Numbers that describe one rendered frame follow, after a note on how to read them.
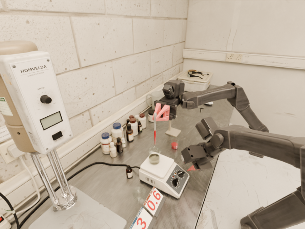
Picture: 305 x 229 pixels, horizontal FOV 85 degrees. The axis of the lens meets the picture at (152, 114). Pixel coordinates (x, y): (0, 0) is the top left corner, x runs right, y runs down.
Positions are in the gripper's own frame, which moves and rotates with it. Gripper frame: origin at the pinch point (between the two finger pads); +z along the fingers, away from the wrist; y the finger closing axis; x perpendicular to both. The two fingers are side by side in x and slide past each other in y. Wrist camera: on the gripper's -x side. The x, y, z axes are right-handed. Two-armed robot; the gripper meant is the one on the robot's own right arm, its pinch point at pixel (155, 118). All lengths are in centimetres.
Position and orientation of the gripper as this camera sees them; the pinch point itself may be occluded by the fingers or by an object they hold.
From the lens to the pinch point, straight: 65.2
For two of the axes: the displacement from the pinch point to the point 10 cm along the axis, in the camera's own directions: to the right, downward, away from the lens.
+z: -5.0, 4.2, -7.6
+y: 8.6, 2.5, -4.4
